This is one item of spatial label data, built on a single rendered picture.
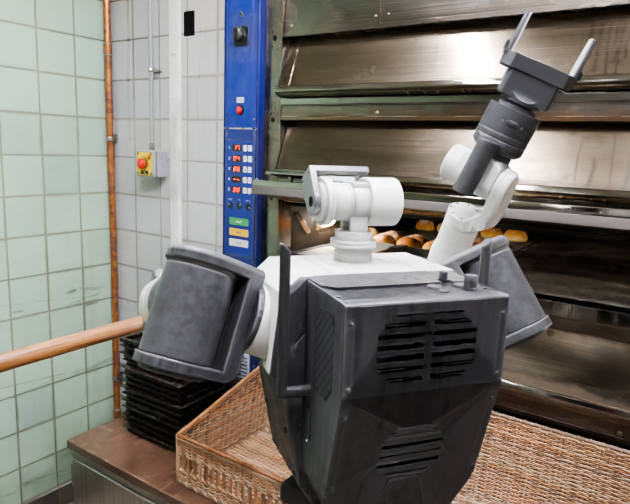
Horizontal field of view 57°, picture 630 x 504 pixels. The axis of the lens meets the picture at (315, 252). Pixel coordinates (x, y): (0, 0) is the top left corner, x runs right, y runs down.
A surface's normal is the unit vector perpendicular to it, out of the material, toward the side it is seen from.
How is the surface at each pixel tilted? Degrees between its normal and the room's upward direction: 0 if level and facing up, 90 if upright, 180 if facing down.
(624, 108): 90
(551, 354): 70
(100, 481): 91
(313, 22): 90
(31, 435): 90
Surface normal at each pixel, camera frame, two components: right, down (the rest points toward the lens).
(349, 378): 0.36, 0.18
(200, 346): 0.64, 0.00
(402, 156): -0.52, -0.22
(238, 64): -0.57, 0.13
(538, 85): -0.21, 0.29
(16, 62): 0.82, 0.13
